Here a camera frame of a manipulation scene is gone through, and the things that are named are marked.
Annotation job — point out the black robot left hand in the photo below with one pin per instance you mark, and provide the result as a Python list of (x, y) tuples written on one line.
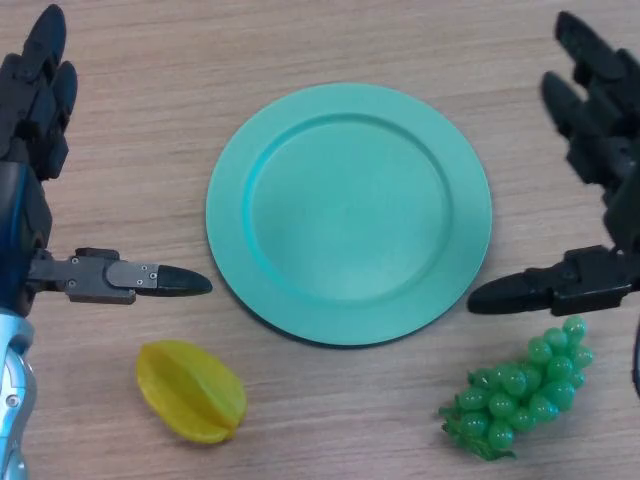
[(30, 210)]

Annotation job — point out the yellow starfruit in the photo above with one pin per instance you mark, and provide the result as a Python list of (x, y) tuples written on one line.
[(190, 390)]

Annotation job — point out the round green plate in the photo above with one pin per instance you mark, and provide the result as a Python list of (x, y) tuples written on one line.
[(350, 215)]

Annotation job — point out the green grape bunch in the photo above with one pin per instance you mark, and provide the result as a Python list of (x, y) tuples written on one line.
[(520, 395)]

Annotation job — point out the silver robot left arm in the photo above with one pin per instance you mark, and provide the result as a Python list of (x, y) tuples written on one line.
[(15, 400)]

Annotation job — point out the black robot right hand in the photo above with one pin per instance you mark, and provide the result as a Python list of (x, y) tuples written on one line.
[(612, 125)]

